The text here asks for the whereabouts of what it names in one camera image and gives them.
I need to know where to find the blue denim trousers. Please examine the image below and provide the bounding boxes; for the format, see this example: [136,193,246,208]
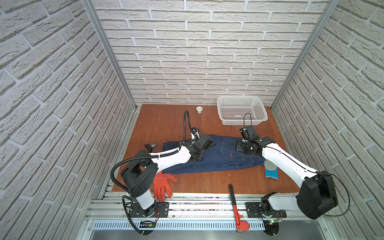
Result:
[163,135,265,174]

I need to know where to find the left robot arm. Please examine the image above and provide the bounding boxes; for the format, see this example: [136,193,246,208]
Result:
[110,134,215,217]

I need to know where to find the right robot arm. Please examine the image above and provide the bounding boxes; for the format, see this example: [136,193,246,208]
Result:
[236,125,338,220]

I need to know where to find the grey blue work glove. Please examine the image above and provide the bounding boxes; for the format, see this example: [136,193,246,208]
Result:
[264,160,279,180]

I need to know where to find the white tape roll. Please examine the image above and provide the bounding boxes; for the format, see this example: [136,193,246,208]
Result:
[196,106,203,114]

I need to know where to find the white plastic basket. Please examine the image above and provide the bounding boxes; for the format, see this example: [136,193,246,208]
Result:
[217,95,268,126]

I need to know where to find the small metal square clip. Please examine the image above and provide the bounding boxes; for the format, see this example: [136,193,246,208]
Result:
[145,143,157,153]

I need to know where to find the red work glove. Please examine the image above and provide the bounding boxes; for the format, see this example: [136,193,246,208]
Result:
[153,172,177,202]

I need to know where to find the red pipe wrench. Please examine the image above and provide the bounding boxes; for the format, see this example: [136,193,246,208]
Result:
[229,184,250,233]

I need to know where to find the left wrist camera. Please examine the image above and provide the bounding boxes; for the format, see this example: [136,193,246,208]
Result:
[191,128,200,140]

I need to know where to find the aluminium rail frame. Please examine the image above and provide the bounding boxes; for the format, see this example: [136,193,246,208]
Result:
[79,193,333,239]

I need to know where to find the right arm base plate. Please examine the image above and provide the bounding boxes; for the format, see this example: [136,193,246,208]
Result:
[245,202,287,219]

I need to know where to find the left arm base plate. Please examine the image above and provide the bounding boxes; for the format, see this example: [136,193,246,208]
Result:
[129,202,170,218]

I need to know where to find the black corrugated cable hose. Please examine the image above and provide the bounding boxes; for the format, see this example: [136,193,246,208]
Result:
[109,110,199,236]

